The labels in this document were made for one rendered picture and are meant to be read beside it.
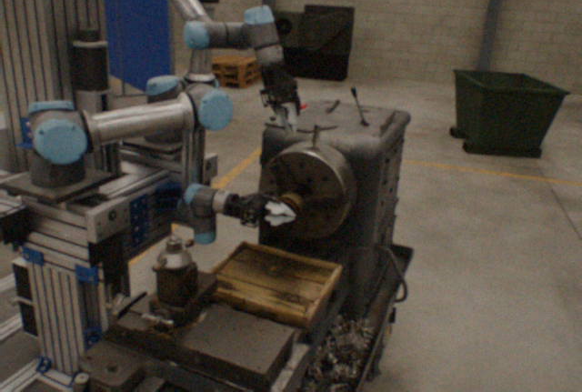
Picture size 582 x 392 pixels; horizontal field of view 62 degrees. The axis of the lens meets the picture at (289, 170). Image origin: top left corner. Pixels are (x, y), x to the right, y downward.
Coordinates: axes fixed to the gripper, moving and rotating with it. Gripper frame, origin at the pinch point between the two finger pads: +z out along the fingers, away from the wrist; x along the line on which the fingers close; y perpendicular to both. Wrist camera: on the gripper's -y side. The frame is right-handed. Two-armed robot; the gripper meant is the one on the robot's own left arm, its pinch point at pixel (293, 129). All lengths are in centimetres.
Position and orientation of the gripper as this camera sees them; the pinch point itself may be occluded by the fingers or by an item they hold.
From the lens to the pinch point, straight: 144.5
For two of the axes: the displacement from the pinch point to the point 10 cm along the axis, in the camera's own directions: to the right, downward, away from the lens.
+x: 8.8, -1.6, -4.4
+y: -3.8, 3.0, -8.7
